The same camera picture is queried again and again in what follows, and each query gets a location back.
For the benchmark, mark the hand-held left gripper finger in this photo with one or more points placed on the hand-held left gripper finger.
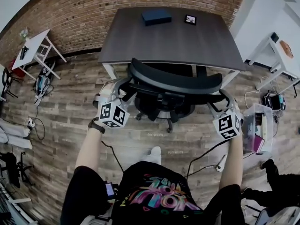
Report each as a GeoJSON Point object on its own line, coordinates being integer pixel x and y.
{"type": "Point", "coordinates": [117, 89]}
{"type": "Point", "coordinates": [129, 101]}

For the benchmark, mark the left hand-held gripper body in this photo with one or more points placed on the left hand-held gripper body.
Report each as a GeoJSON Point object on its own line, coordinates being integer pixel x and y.
{"type": "Point", "coordinates": [113, 115]}

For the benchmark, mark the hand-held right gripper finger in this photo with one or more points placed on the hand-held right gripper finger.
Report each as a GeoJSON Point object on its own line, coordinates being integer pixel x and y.
{"type": "Point", "coordinates": [213, 110]}
{"type": "Point", "coordinates": [230, 102]}

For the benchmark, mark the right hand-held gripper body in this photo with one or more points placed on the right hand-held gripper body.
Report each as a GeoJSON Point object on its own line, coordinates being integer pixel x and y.
{"type": "Point", "coordinates": [227, 124]}

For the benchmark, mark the black office chair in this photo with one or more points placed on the black office chair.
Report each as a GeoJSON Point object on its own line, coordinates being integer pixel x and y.
{"type": "Point", "coordinates": [173, 81]}

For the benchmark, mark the person's left forearm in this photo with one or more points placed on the person's left forearm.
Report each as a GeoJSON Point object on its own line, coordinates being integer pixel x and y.
{"type": "Point", "coordinates": [90, 149]}

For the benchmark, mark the person's right forearm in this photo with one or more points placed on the person's right forearm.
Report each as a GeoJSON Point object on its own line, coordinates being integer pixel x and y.
{"type": "Point", "coordinates": [232, 163]}

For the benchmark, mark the clear plastic storage bin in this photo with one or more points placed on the clear plastic storage bin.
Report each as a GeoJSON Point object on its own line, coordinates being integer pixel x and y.
{"type": "Point", "coordinates": [256, 130]}

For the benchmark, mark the black and teal floor device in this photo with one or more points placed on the black and teal floor device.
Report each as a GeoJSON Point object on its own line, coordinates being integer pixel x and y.
{"type": "Point", "coordinates": [274, 101]}

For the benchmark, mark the person's white shoe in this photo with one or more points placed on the person's white shoe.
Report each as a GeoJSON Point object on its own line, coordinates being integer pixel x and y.
{"type": "Point", "coordinates": [153, 155]}

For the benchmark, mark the dark wooden desk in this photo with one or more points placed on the dark wooden desk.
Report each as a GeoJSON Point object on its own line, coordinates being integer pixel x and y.
{"type": "Point", "coordinates": [168, 43]}

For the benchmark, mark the blue and white floor appliance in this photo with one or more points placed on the blue and white floor appliance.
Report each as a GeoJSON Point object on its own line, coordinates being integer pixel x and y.
{"type": "Point", "coordinates": [43, 81]}

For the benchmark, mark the small screen device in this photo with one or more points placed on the small screen device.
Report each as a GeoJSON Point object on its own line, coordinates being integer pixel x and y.
{"type": "Point", "coordinates": [110, 189]}

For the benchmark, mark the dark blue box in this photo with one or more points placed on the dark blue box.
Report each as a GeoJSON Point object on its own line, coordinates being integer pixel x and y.
{"type": "Point", "coordinates": [155, 17]}

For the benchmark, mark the black printed t-shirt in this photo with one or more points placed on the black printed t-shirt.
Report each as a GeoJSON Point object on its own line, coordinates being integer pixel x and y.
{"type": "Point", "coordinates": [159, 186]}

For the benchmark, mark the small black framed picture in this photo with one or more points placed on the small black framed picture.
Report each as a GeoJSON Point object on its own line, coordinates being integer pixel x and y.
{"type": "Point", "coordinates": [190, 19]}

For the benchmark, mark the small white side table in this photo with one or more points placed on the small white side table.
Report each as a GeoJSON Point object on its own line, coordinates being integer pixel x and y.
{"type": "Point", "coordinates": [30, 50]}

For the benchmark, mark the black handheld tool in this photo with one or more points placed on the black handheld tool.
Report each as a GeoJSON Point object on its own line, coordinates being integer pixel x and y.
{"type": "Point", "coordinates": [24, 52]}

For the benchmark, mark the small potted plant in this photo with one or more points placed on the small potted plant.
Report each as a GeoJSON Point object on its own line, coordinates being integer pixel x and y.
{"type": "Point", "coordinates": [24, 34]}

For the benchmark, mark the black metal chair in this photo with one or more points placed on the black metal chair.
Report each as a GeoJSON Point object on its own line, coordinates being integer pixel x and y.
{"type": "Point", "coordinates": [8, 80]}

